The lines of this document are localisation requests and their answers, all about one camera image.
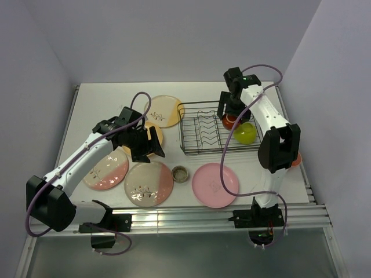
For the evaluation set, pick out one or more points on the speckled ceramic cup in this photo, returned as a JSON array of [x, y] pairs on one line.
[[180, 174]]

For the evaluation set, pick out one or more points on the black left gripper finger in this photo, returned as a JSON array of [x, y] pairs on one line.
[[156, 141], [140, 155]]

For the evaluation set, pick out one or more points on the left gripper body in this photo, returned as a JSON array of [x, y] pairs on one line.
[[138, 139]]

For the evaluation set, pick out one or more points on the beige pink branch plate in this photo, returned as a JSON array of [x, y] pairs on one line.
[[148, 184]]

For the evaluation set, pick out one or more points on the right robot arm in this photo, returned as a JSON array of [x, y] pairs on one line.
[[279, 147]]

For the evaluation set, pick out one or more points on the pink plastic cup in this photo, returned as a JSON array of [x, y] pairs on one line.
[[298, 161]]

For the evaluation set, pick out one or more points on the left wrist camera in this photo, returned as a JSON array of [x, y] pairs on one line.
[[127, 115]]

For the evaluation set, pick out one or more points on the large pink white plate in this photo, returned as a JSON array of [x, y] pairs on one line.
[[109, 172]]

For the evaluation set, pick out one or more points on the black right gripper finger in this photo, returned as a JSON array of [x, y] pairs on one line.
[[223, 100], [245, 117]]

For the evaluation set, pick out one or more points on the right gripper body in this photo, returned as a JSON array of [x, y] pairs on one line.
[[237, 106]]

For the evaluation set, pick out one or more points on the pink bear plate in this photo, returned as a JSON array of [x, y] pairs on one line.
[[208, 189]]

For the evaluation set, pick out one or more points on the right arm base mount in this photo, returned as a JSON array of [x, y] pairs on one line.
[[269, 224]]

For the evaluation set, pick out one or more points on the beige yellow branch plate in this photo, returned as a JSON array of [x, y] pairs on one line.
[[165, 111]]

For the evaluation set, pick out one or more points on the red black mug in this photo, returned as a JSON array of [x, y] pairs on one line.
[[228, 121]]

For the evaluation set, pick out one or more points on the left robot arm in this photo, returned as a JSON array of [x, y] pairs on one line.
[[48, 197]]

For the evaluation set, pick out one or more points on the lime green bowl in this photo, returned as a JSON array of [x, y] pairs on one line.
[[245, 133]]

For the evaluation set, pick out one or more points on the black wire dish rack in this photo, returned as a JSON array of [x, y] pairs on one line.
[[200, 129]]

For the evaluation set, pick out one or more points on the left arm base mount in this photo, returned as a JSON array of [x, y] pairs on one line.
[[116, 224]]

